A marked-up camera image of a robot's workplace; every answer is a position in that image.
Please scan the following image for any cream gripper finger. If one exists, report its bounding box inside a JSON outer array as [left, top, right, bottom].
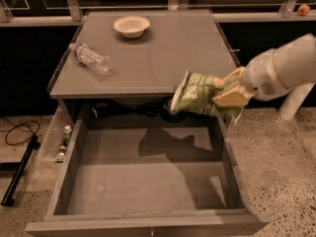
[[224, 66, 245, 83], [211, 85, 254, 108]]

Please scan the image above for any small bottle in bin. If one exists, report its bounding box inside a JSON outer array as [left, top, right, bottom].
[[55, 124, 72, 163]]

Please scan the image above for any clear plastic water bottle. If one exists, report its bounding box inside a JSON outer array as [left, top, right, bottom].
[[69, 43, 111, 75]]

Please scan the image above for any white paper bowl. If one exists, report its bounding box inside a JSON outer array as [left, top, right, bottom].
[[114, 16, 150, 39]]

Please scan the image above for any open grey top drawer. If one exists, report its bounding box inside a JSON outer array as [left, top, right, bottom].
[[26, 116, 270, 237]]

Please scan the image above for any orange fruit on ledge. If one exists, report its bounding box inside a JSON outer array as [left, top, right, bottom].
[[297, 4, 310, 16]]

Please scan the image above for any black bar stand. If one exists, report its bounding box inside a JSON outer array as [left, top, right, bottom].
[[1, 135, 40, 206]]

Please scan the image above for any green jalapeno chip bag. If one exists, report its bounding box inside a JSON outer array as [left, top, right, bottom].
[[170, 71, 244, 119]]

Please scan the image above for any black cable on floor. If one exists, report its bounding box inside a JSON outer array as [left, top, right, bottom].
[[0, 117, 41, 146]]

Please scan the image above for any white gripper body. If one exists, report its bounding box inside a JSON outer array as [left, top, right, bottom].
[[241, 49, 290, 102]]

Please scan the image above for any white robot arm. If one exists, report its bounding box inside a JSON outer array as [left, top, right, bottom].
[[212, 34, 316, 120]]

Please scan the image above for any grey cabinet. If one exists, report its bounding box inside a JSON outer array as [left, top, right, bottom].
[[47, 9, 243, 128]]

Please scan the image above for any metal window railing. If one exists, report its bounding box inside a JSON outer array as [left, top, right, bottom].
[[0, 0, 316, 27]]

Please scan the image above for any black object inside cabinet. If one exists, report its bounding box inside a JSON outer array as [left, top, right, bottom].
[[92, 100, 161, 119]]

